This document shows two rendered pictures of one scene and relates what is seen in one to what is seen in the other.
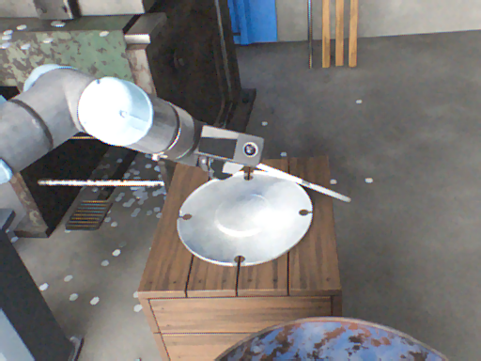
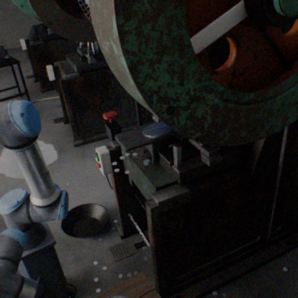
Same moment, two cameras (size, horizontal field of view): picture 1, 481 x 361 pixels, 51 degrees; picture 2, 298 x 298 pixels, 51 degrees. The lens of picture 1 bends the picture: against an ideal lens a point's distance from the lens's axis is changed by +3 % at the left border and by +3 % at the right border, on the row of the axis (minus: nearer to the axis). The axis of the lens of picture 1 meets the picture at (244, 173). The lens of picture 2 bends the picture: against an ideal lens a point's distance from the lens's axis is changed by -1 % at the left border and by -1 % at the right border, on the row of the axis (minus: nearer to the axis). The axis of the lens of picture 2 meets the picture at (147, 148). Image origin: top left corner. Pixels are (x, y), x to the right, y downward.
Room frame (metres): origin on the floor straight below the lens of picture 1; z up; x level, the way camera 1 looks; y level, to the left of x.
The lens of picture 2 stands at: (0.57, -0.53, 1.42)
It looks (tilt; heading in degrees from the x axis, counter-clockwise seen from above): 31 degrees down; 53
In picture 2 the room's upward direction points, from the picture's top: 6 degrees counter-clockwise
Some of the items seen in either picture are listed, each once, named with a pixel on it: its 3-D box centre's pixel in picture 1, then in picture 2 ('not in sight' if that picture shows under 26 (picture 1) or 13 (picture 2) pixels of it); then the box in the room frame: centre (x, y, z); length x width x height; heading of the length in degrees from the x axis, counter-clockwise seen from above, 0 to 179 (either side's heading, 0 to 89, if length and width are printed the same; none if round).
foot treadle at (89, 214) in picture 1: (121, 169); (163, 235); (1.32, 0.40, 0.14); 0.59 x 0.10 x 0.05; 165
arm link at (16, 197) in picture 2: not in sight; (18, 208); (0.72, 0.57, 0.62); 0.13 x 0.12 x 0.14; 143
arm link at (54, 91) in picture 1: (64, 104); (2, 251); (0.59, 0.22, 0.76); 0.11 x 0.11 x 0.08; 53
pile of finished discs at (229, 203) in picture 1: (244, 213); not in sight; (0.78, 0.01, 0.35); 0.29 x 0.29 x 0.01
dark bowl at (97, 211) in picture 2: not in sight; (86, 223); (1.10, 0.89, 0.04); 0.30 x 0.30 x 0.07
